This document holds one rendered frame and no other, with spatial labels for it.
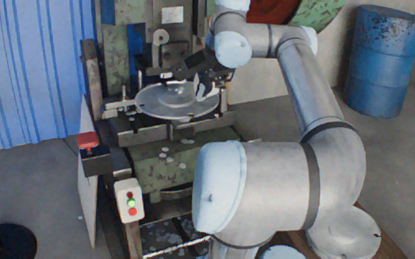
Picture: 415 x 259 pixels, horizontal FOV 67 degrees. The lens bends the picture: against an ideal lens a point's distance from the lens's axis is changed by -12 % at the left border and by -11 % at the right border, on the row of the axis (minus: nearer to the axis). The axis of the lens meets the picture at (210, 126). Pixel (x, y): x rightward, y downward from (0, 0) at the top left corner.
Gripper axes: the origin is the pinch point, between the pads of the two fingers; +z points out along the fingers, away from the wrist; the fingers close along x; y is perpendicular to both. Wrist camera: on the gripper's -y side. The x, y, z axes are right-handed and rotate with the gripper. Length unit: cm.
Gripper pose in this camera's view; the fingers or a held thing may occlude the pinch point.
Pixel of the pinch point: (196, 97)
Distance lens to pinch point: 102.5
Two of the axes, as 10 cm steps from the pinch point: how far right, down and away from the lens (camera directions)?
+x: -4.2, -7.7, 4.8
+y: 8.8, -2.2, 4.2
